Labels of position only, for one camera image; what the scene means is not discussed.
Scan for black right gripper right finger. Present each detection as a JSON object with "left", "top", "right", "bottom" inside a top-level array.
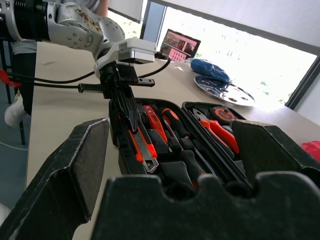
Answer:
[{"left": 230, "top": 119, "right": 320, "bottom": 191}]

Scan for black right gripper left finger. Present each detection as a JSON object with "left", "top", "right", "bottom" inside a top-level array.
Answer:
[{"left": 0, "top": 118, "right": 111, "bottom": 240}]

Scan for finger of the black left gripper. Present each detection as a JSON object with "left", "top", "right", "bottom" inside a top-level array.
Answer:
[
  {"left": 109, "top": 85, "right": 137, "bottom": 133},
  {"left": 119, "top": 85, "right": 139, "bottom": 131}
]

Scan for red voltage tester pen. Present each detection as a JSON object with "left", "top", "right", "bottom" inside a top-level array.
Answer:
[{"left": 142, "top": 104, "right": 169, "bottom": 144}]

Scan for orange black utility knife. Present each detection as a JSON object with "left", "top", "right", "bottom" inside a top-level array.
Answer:
[{"left": 128, "top": 119, "right": 160, "bottom": 174}]

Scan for orange black screwdriver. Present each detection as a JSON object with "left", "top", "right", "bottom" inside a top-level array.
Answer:
[{"left": 160, "top": 107, "right": 207, "bottom": 190}]

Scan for black tool case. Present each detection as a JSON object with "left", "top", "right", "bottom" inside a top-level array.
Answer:
[{"left": 108, "top": 97, "right": 254, "bottom": 194}]

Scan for red cloth item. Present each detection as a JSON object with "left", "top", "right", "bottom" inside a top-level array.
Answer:
[{"left": 300, "top": 140, "right": 320, "bottom": 163}]

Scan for black orange tape measure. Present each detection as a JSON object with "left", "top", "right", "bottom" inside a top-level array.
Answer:
[{"left": 210, "top": 105, "right": 239, "bottom": 124}]

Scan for open laptop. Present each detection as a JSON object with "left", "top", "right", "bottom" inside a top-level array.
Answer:
[{"left": 159, "top": 28, "right": 202, "bottom": 64}]

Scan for shiny silver metal plate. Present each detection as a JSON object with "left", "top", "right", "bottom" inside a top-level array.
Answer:
[{"left": 193, "top": 74, "right": 256, "bottom": 108}]

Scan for blue mesh bag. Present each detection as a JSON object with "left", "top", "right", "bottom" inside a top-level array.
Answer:
[{"left": 190, "top": 58, "right": 231, "bottom": 85}]

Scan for white shoe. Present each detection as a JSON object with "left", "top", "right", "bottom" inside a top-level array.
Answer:
[{"left": 4, "top": 90, "right": 27, "bottom": 129}]

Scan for person in grey shirt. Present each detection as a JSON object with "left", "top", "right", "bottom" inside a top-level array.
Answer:
[{"left": 11, "top": 0, "right": 111, "bottom": 116}]

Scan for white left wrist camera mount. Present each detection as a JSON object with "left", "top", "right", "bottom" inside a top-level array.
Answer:
[{"left": 93, "top": 37, "right": 158, "bottom": 74}]

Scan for orange handled pliers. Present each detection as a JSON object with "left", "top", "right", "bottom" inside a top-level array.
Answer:
[{"left": 191, "top": 107, "right": 241, "bottom": 155}]

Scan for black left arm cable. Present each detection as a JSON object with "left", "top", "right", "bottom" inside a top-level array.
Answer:
[
  {"left": 6, "top": 52, "right": 172, "bottom": 85},
  {"left": 18, "top": 81, "right": 81, "bottom": 90}
]

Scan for thin white cable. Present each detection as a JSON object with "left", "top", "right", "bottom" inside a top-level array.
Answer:
[{"left": 0, "top": 141, "right": 29, "bottom": 151}]

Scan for dark window frame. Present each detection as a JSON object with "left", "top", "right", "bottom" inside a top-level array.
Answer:
[{"left": 139, "top": 0, "right": 320, "bottom": 110}]

